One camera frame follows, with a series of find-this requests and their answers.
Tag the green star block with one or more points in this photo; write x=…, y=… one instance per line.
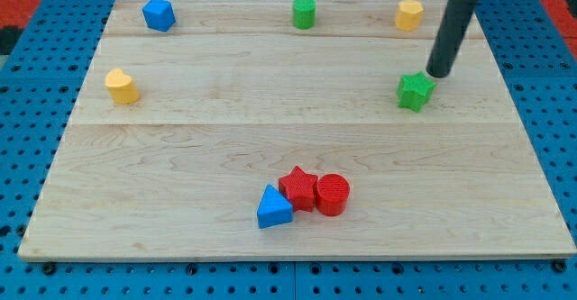
x=414, y=91

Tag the red star block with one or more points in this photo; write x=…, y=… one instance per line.
x=299, y=187

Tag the red cylinder block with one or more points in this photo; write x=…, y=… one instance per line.
x=332, y=192

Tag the blue triangle block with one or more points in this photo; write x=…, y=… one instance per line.
x=274, y=208

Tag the wooden board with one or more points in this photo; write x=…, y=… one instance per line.
x=233, y=97

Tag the green cylinder block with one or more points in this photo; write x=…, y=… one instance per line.
x=304, y=14

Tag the yellow heart block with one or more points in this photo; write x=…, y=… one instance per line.
x=121, y=87

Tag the yellow hexagon block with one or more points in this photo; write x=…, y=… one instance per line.
x=409, y=15

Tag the blue cube block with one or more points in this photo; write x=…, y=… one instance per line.
x=159, y=15

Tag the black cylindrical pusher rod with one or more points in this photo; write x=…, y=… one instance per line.
x=450, y=35

